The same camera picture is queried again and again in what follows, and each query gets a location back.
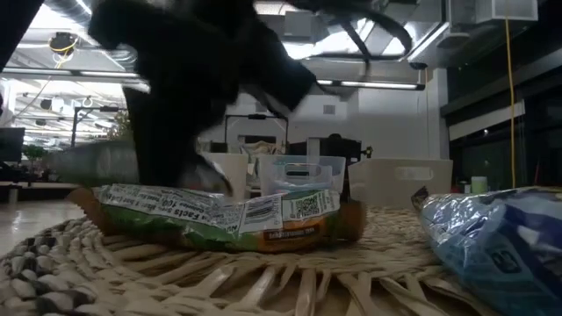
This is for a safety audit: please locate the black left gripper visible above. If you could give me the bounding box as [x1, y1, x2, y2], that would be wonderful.
[86, 0, 318, 198]

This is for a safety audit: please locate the blue granola bar wrapper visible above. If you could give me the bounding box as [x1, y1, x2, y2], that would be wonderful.
[410, 185, 562, 316]

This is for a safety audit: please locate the green orange snack bag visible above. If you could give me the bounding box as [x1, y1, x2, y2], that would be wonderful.
[64, 183, 369, 255]

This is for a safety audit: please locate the black metal stand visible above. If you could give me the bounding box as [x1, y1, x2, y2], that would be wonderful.
[69, 104, 128, 149]

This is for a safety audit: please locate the clear plastic bin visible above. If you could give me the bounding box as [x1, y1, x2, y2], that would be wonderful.
[257, 154, 348, 197]

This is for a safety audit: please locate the woven straw placemat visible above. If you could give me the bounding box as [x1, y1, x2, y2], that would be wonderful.
[0, 205, 504, 316]

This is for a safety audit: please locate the black machine with knob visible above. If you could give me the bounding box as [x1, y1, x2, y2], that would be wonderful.
[287, 133, 374, 166]

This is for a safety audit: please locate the small green plant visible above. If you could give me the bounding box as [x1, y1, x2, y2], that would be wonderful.
[21, 143, 48, 164]

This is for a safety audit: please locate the dark computer monitor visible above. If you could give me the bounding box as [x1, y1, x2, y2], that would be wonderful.
[0, 126, 26, 163]

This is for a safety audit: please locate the pale green cup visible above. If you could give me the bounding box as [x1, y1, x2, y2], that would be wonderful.
[470, 176, 489, 196]

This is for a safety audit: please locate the black rectangular frame stand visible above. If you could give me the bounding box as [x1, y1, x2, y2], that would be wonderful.
[224, 113, 290, 154]

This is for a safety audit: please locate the black ceiling cable reel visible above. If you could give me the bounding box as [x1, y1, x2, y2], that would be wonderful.
[47, 31, 81, 57]

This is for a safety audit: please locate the white plastic bin with handle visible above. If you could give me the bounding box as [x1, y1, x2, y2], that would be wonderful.
[348, 158, 455, 210]

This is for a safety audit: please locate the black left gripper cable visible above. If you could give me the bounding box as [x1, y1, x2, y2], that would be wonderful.
[302, 0, 414, 74]

